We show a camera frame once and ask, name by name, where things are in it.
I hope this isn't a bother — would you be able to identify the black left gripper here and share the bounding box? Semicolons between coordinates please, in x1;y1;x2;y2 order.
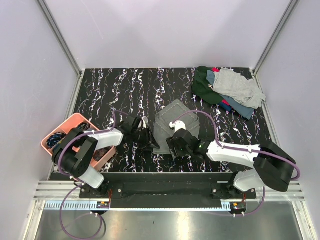
131;126;160;152

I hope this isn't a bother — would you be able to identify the grey cloth napkin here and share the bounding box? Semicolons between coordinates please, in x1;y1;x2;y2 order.
152;99;200;155

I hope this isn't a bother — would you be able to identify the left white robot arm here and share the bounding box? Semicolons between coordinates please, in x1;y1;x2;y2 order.
51;115;160;198

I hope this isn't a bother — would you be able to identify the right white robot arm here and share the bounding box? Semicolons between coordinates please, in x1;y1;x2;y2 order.
166;120;296;199

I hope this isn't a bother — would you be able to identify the dark brown rolled item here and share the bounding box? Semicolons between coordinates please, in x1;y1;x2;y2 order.
93;147;111;162

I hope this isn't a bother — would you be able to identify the dark green garment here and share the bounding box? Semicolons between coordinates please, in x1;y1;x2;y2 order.
191;66;224;105

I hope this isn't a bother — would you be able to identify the blue garment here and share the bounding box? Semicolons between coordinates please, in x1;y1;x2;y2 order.
206;70;254;120

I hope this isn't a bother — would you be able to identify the pink compartment tray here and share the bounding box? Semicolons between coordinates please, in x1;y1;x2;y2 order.
41;113;116;171

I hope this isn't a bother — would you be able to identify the light grey shirt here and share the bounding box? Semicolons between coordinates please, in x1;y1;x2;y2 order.
213;68;266;109

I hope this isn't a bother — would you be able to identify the blue patterned rolled sock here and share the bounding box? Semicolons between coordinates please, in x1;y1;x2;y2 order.
46;132;66;149

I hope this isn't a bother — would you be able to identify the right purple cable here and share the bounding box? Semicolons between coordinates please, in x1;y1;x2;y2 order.
172;110;301;216

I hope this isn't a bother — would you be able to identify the purple cable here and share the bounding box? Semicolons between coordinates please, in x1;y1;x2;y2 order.
57;110;131;240
172;110;301;216

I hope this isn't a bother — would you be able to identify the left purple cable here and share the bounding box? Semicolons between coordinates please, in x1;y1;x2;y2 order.
57;110;131;240

